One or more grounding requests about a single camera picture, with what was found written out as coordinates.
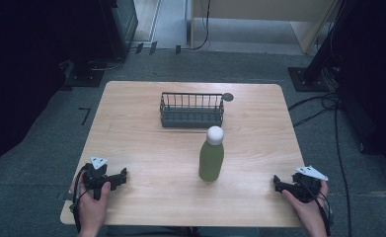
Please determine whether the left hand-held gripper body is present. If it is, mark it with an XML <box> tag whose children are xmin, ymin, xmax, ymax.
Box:
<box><xmin>81</xmin><ymin>155</ymin><xmax>116</xmax><ymax>200</ymax></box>

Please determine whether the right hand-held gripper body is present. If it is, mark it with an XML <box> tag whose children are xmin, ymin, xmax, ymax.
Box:
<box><xmin>291</xmin><ymin>165</ymin><xmax>329</xmax><ymax>203</ymax></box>

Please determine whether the person's right hand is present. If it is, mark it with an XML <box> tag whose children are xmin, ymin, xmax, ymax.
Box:
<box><xmin>281</xmin><ymin>180</ymin><xmax>330</xmax><ymax>237</ymax></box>

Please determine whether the person's left hand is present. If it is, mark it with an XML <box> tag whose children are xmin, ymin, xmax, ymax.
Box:
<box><xmin>69</xmin><ymin>180</ymin><xmax>112</xmax><ymax>237</ymax></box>

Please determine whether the green bottle with white cap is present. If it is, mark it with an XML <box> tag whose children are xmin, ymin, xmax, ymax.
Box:
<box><xmin>197</xmin><ymin>125</ymin><xmax>225</xmax><ymax>183</ymax></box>

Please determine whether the black metal stand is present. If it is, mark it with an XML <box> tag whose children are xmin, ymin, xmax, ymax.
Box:
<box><xmin>286</xmin><ymin>0</ymin><xmax>356</xmax><ymax>93</ymax></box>

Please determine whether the dark cabinet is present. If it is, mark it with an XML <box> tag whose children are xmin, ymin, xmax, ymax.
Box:
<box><xmin>96</xmin><ymin>0</ymin><xmax>139</xmax><ymax>61</ymax></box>

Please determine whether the light wooden furniture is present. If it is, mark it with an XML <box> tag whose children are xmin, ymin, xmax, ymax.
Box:
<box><xmin>190</xmin><ymin>0</ymin><xmax>341</xmax><ymax>55</ymax></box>

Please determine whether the right hand-held gripper cable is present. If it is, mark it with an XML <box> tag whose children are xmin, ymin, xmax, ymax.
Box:
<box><xmin>299</xmin><ymin>179</ymin><xmax>335</xmax><ymax>237</ymax></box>

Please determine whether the hand-held gripper cable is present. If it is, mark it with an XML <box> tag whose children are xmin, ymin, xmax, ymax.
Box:
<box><xmin>68</xmin><ymin>163</ymin><xmax>90</xmax><ymax>233</ymax></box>
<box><xmin>299</xmin><ymin>179</ymin><xmax>335</xmax><ymax>237</ymax></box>

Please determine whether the left hand-held gripper cable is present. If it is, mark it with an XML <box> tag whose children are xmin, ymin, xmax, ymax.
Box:
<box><xmin>68</xmin><ymin>163</ymin><xmax>90</xmax><ymax>233</ymax></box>

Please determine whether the black floor cable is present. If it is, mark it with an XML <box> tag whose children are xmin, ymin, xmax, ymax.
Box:
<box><xmin>287</xmin><ymin>92</ymin><xmax>353</xmax><ymax>237</ymax></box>

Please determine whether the dark wire basket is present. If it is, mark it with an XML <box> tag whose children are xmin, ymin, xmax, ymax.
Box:
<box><xmin>159</xmin><ymin>91</ymin><xmax>225</xmax><ymax>129</ymax></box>

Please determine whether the black stand base plate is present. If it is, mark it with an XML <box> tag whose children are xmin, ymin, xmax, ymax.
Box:
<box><xmin>63</xmin><ymin>60</ymin><xmax>106</xmax><ymax>89</ymax></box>

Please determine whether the thin black hanging cable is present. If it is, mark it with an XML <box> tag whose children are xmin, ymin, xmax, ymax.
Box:
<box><xmin>191</xmin><ymin>0</ymin><xmax>212</xmax><ymax>51</ymax></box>

